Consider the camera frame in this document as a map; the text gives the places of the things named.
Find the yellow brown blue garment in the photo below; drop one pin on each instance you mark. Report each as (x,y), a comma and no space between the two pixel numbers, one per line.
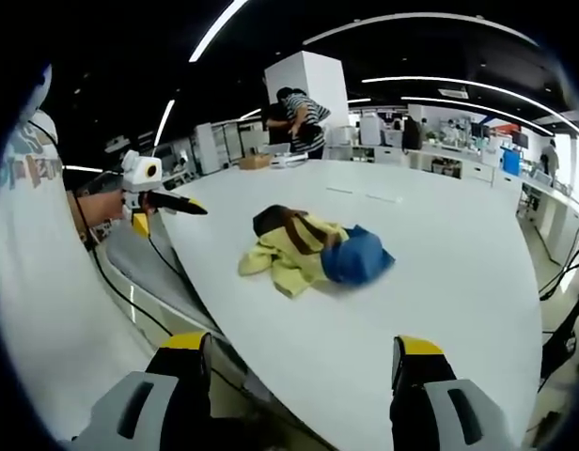
(299,253)

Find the row of white cabinets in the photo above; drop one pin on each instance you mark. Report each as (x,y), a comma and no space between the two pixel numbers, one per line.
(440,162)

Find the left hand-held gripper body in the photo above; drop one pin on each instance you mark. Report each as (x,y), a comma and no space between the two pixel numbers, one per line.
(136,176)

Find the ceiling light strip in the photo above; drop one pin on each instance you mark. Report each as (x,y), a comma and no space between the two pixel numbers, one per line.
(411,26)
(463,89)
(249,114)
(216,30)
(163,124)

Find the white square column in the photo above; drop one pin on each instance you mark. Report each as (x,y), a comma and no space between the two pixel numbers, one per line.
(317,80)

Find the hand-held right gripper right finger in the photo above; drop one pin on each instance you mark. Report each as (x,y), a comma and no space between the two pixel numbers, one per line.
(435,404)

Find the operator in white shirt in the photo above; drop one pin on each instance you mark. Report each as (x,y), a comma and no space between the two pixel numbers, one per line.
(35,282)

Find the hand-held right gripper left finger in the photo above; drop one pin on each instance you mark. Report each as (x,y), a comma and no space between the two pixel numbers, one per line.
(139,404)

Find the white side desk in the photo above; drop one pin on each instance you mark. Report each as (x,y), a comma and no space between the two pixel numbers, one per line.
(559,211)

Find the cardboard box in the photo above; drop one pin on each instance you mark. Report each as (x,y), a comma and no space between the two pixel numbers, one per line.
(254,162)

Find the white flat box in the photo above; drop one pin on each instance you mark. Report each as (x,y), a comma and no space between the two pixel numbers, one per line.
(285,157)

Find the blue bin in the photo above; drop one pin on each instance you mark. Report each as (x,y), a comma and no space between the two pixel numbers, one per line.
(511,162)

